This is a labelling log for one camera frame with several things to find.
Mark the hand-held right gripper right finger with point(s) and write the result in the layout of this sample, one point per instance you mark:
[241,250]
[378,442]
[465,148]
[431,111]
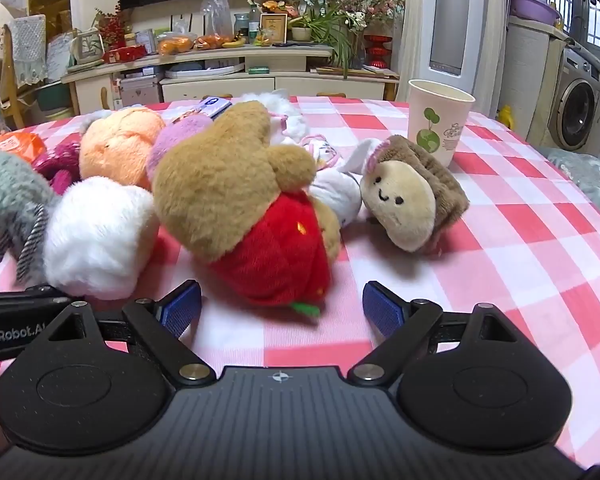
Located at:
[382,307]

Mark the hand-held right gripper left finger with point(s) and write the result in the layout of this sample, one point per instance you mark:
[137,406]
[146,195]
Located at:
[180,310]

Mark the white fluffy plush toy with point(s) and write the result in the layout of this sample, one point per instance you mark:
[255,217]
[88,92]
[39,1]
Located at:
[100,240]

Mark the brown toast plush toy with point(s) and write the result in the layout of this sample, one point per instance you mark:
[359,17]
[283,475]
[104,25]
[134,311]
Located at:
[405,200]

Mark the brown bear plush red outfit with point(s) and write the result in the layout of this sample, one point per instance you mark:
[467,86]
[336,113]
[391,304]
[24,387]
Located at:
[215,195]

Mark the white printed plush toy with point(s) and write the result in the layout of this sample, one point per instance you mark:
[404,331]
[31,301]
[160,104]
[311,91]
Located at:
[330,190]

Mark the grey fluffy plush toy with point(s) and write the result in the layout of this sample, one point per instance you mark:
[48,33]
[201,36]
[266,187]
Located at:
[10,195]

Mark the peach plush toy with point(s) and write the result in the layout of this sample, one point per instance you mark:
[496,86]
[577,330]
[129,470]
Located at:
[120,145]

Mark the magenta knitted cloth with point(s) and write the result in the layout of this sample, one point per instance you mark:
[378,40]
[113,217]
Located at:
[60,165]

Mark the pink plush toy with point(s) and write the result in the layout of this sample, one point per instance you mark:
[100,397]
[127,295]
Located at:
[180,132]

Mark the small cartoon tissue packet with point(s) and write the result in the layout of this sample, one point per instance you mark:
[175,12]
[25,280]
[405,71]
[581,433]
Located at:
[215,106]

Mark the red white checked tablecloth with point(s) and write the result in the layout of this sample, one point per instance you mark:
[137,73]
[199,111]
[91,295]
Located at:
[505,240]

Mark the orange white snack bag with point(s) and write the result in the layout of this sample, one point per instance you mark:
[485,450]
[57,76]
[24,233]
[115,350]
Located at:
[15,145]

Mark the white paper cup green print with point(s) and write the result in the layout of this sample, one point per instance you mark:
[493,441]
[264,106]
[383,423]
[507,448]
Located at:
[440,120]

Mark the pink metal case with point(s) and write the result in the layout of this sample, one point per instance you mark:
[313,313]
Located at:
[140,92]

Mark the yellow plastic toy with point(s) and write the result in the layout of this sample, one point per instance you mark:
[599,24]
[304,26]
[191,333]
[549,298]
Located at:
[505,114]

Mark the cream television cabinet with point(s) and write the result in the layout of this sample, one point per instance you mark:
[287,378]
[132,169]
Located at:
[300,87]

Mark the dark green box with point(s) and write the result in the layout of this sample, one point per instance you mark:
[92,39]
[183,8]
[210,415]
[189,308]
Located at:
[52,95]

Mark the grey patterned fabric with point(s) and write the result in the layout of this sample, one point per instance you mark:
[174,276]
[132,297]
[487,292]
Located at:
[590,180]

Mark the white tray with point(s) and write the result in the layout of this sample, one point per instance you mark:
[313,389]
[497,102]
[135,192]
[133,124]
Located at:
[205,66]

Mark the small green box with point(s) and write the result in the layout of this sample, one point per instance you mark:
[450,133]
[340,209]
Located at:
[258,70]

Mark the red vase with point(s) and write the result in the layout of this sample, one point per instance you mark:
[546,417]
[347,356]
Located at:
[377,50]

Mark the red box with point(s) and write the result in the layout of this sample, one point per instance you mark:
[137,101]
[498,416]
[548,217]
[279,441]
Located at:
[125,53]

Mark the low bag of oranges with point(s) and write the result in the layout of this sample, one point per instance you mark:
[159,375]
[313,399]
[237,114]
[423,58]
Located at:
[177,45]

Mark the white covered appliance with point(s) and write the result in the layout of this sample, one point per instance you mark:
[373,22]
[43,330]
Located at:
[527,80]

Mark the yellow bananas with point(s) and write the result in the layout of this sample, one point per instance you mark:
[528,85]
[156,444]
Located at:
[235,43]

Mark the grey washing machine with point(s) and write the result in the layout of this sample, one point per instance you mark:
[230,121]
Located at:
[575,105]

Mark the wooden chair with lace cover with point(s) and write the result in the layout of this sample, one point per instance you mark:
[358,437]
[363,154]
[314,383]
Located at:
[27,50]

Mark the tall clear bag of oranges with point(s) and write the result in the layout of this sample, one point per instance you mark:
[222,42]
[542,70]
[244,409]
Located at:
[217,25]

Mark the glass jar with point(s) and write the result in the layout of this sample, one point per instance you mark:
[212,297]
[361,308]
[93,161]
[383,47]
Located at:
[241,27]

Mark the potted plant with flowers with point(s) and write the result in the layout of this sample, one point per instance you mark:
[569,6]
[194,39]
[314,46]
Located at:
[340,20]

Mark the red berry branch decoration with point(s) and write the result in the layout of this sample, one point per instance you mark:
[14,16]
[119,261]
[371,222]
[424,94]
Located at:
[112,25]

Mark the white standing air conditioner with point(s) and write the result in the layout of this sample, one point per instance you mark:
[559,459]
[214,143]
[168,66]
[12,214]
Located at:
[450,10]

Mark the purple plastic basin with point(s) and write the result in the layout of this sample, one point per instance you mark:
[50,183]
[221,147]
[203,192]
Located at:
[532,10]

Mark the wooden photo frame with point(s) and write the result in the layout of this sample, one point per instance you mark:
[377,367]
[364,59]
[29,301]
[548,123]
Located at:
[273,30]

